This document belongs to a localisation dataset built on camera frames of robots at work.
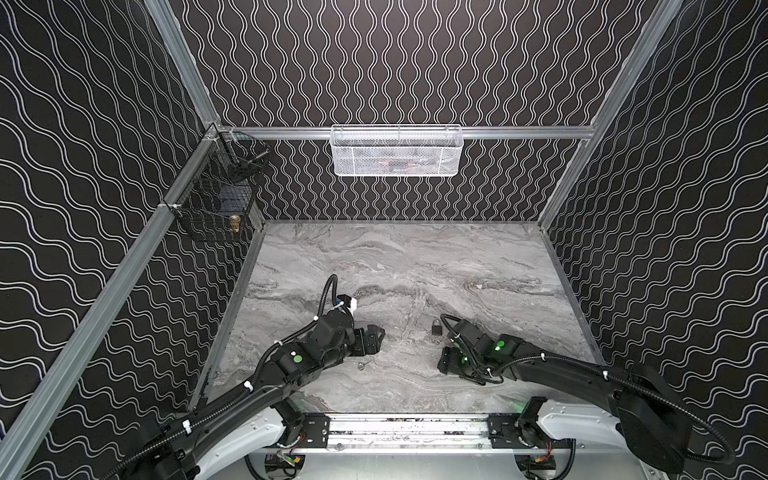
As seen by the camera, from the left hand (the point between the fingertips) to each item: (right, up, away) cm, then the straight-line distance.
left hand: (381, 336), depth 76 cm
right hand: (+19, -12, +7) cm, 23 cm away
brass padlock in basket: (-40, +30, +6) cm, 50 cm away
